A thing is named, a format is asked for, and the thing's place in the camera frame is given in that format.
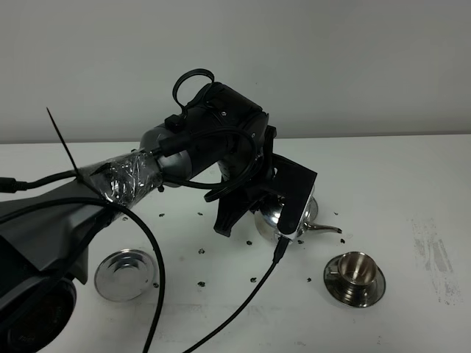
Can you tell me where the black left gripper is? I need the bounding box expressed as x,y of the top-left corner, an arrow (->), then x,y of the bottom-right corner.
204,124 -> 318,237

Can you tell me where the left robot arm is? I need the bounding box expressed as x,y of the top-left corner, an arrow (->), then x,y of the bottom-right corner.
1,81 -> 316,352

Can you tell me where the near stainless steel saucer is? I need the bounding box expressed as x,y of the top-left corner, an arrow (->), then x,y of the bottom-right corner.
323,254 -> 386,308

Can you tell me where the stainless steel teapot tray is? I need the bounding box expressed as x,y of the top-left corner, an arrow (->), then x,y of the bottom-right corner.
93,249 -> 156,302

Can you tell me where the near stainless steel teacup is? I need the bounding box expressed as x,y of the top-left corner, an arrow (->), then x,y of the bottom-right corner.
327,252 -> 378,287

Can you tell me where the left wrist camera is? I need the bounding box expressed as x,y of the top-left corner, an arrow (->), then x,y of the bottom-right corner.
274,185 -> 315,241

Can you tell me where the black camera cable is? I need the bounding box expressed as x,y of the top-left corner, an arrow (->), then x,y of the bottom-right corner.
183,235 -> 290,353

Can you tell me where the black cable tie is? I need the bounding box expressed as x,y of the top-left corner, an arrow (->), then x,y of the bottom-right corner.
46,108 -> 108,204

